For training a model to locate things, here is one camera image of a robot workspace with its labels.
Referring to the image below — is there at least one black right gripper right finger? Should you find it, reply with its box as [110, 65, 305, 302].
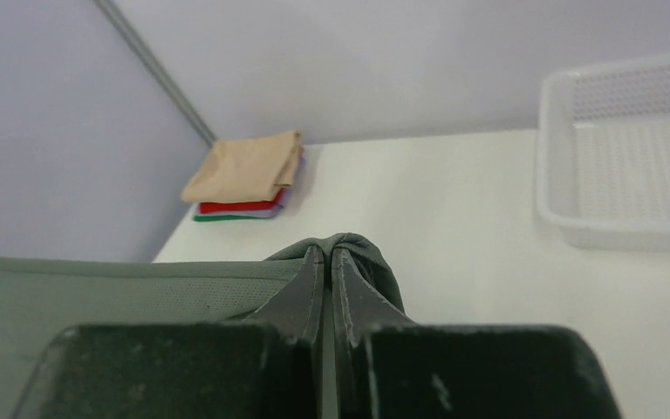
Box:
[332, 249, 414, 347]

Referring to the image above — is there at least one red folded t shirt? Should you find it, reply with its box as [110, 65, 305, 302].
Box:
[198, 189, 290, 214]

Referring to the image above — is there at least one white plastic basket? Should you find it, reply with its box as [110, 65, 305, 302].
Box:
[535, 54, 670, 252]

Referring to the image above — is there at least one dark grey t shirt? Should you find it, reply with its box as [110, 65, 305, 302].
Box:
[0, 233, 403, 418]

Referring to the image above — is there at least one green folded t shirt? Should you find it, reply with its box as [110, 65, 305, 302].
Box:
[192, 215, 263, 223]

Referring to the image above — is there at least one beige folded t shirt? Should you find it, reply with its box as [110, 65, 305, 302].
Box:
[181, 130, 304, 203]

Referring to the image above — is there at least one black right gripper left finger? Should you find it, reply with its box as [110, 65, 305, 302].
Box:
[243, 247, 325, 341]

